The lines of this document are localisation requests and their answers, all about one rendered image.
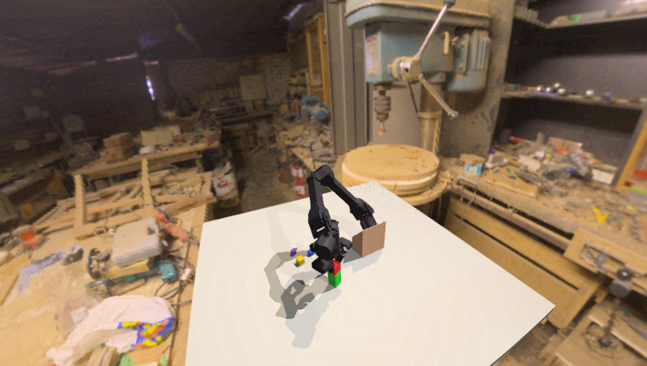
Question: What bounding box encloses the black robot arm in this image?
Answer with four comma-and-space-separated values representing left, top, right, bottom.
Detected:
307, 165, 378, 259

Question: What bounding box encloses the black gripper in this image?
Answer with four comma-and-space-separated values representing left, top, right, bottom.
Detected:
311, 237, 352, 274

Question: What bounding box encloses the green block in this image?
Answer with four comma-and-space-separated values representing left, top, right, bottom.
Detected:
328, 277, 341, 287
327, 271, 341, 282

